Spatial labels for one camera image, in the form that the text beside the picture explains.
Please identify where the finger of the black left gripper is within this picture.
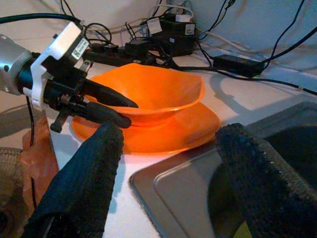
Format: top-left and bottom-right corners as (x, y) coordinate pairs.
(85, 102), (132, 129)
(83, 79), (139, 109)

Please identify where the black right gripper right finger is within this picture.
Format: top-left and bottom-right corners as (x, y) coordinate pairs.
(215, 123), (317, 238)

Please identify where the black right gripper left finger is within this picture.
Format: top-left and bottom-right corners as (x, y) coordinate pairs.
(21, 121), (124, 238)

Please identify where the orange plastic bowl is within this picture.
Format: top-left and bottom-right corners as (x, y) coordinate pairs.
(85, 62), (206, 127)

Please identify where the black power strip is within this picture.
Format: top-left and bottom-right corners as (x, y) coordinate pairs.
(83, 43), (174, 69)

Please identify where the green round plate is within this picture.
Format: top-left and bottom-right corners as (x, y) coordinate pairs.
(232, 220), (251, 238)

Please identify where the red plastic bag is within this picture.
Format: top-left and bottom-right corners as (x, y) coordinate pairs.
(21, 115), (60, 214)

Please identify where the orange plastic plate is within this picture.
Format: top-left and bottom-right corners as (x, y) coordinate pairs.
(71, 101), (221, 156)

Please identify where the dark woven floor mat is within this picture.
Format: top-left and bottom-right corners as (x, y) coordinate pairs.
(0, 146), (28, 238)

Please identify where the stainless steel sink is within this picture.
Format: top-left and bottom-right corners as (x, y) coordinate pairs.
(130, 94), (317, 238)

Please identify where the black power adapter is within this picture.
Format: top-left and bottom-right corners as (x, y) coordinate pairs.
(212, 54), (264, 77)

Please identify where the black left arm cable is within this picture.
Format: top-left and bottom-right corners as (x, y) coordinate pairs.
(0, 12), (84, 27)

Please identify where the black adapter cable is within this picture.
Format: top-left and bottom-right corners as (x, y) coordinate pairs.
(203, 65), (317, 96)

